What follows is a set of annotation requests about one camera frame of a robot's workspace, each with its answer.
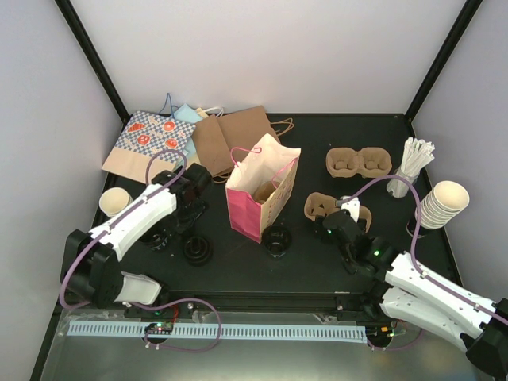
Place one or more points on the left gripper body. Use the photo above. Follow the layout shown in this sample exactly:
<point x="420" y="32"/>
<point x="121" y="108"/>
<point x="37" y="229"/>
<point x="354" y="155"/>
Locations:
<point x="186" y="215"/>

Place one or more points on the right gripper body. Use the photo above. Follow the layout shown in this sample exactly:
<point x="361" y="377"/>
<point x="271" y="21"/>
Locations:
<point x="318" y="225"/>

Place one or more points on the pink cakes paper bag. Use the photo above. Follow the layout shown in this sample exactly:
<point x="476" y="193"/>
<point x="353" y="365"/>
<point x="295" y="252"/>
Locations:
<point x="268" y="160"/>

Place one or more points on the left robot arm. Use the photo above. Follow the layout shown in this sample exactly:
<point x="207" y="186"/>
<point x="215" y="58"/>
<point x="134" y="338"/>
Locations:
<point x="167" y="208"/>

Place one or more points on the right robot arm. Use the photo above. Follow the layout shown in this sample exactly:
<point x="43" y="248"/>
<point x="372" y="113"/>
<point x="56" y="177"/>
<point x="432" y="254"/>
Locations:
<point x="407" y="290"/>

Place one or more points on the front black lid stack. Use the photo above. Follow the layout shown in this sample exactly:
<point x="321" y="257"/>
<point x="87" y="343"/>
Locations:
<point x="196" y="251"/>

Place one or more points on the left paper cup stack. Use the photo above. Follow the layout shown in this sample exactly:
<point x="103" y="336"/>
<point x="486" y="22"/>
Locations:
<point x="114" y="200"/>

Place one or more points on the paper cup stack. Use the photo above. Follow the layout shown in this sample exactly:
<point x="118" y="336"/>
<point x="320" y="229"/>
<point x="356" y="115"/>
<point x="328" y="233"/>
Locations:
<point x="114" y="200"/>
<point x="444" y="202"/>

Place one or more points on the brown kraft paper bag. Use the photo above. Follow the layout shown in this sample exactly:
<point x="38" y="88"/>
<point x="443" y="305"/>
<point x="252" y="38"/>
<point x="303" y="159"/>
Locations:
<point x="214" y="137"/>

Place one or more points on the blue checkered paper bag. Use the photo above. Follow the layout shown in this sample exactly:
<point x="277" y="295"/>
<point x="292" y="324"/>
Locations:
<point x="149" y="141"/>

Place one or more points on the light blue paper bag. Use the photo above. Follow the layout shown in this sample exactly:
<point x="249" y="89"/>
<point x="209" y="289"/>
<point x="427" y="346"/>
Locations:
<point x="183" y="113"/>

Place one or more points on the cream paper bag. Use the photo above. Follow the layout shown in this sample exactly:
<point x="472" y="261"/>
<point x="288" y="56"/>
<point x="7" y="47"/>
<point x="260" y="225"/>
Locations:
<point x="212" y="111"/>

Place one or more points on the right paper cup stack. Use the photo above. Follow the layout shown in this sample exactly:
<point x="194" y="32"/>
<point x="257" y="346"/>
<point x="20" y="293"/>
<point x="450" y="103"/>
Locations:
<point x="444" y="202"/>

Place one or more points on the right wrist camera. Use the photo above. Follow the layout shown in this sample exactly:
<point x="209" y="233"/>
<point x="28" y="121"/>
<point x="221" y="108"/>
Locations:
<point x="351" y="205"/>

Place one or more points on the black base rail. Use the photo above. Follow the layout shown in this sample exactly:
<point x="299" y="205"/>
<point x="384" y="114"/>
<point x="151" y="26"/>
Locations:
<point x="358" y="306"/>

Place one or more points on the light blue cable duct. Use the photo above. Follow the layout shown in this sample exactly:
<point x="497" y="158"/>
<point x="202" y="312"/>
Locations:
<point x="332" y="333"/>

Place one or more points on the left black frame post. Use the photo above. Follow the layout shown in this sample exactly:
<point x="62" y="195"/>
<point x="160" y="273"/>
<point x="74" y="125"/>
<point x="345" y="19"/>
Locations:
<point x="80" y="33"/>

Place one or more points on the black frame post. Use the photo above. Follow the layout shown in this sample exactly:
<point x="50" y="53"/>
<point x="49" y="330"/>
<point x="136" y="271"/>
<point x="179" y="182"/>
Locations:
<point x="80" y="33"/>
<point x="459" y="27"/>

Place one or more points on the right black frame post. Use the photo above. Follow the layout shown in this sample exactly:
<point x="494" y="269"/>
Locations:
<point x="459" y="27"/>

